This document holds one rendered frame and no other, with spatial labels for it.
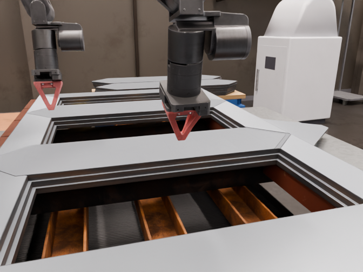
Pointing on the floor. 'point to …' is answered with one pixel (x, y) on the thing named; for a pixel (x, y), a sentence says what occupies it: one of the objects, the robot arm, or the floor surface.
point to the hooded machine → (298, 61)
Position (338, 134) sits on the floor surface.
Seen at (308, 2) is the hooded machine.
